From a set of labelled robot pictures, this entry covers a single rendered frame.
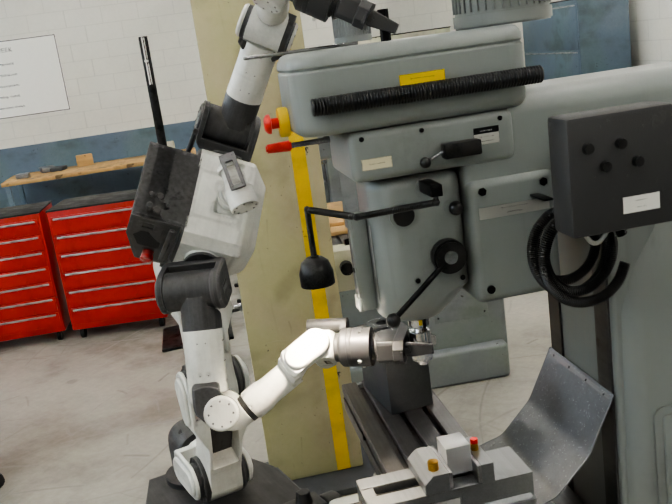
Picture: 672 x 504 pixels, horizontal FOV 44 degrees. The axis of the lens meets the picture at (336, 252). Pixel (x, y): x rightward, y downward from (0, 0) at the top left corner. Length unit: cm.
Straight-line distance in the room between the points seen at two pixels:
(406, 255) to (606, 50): 746
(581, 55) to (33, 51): 629
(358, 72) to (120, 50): 919
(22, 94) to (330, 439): 779
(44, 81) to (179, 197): 890
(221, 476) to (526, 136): 141
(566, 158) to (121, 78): 946
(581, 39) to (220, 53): 596
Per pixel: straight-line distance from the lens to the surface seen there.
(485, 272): 173
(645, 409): 190
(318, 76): 158
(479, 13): 173
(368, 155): 161
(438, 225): 170
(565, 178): 149
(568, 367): 206
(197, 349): 188
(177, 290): 188
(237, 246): 193
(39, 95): 1082
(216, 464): 255
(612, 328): 184
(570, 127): 147
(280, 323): 359
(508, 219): 172
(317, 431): 380
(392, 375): 219
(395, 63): 161
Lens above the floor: 190
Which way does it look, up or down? 14 degrees down
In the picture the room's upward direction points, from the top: 8 degrees counter-clockwise
